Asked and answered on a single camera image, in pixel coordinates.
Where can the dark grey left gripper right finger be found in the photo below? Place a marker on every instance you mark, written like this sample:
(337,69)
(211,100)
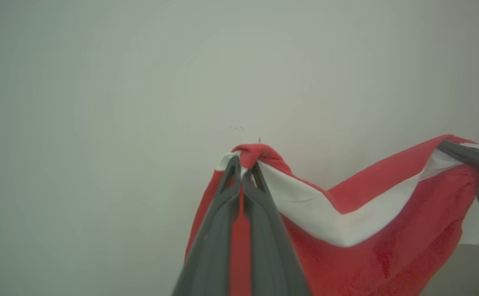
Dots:
(272,255)

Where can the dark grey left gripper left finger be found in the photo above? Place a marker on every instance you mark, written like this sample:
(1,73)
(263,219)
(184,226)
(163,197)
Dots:
(210,246)

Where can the red shorts with white stripes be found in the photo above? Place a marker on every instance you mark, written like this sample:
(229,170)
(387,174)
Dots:
(387,246)

